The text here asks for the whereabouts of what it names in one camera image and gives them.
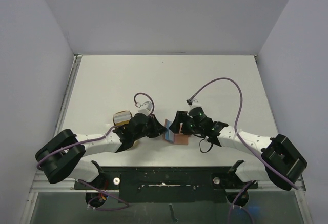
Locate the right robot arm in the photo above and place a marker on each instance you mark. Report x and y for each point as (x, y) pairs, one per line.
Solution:
(283, 163)

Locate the wooden card tray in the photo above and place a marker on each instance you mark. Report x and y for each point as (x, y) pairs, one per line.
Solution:
(126, 137)

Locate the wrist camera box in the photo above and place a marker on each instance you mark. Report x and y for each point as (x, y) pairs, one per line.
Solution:
(144, 108)
(193, 103)

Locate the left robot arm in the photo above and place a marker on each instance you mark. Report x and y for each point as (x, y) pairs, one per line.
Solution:
(64, 155)

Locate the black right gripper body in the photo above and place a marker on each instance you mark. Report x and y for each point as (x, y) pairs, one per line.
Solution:
(183, 122)

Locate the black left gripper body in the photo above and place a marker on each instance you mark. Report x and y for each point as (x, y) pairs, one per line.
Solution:
(138, 135)

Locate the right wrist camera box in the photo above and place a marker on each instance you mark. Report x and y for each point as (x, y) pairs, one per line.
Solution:
(193, 103)

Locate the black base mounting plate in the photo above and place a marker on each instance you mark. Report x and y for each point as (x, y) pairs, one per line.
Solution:
(169, 184)

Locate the tan leather card holder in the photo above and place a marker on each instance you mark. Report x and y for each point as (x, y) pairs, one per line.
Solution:
(172, 138)

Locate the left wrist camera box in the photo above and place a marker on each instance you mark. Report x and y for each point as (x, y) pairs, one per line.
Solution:
(144, 108)

